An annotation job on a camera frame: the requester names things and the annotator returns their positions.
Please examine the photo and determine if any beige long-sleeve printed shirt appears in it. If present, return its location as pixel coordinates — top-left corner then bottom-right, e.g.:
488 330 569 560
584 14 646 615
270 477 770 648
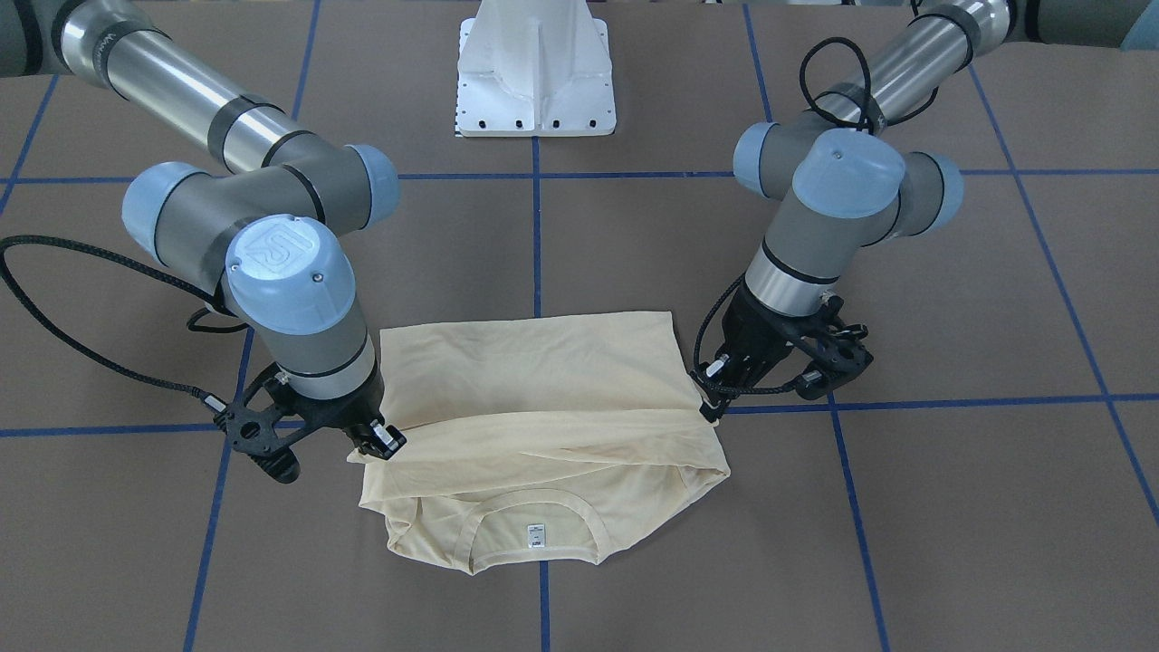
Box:
349 312 730 576

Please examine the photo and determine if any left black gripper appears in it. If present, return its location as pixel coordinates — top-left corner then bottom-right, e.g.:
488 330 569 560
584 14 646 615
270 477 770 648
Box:
700 281 821 425

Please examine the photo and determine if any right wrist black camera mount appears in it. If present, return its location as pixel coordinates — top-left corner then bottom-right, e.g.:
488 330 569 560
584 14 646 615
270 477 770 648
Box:
214 362 301 485

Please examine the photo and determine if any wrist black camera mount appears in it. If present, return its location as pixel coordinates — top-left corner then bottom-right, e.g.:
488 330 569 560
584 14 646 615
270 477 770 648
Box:
793 292 874 400
214 362 301 485

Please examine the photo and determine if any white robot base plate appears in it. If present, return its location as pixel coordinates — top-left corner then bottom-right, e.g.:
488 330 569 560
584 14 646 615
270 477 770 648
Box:
455 1 618 138

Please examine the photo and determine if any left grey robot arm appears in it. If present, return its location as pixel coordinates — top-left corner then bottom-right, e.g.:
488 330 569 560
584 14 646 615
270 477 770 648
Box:
690 1 1156 422

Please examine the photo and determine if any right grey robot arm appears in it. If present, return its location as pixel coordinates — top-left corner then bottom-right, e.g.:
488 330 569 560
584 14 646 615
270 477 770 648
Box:
3 1 406 484

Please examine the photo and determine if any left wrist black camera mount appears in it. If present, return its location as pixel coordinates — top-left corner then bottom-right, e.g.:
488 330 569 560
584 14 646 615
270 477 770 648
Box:
793 292 874 400

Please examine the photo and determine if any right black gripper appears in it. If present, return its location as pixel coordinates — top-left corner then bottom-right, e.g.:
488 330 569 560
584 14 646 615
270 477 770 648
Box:
315 369 408 461

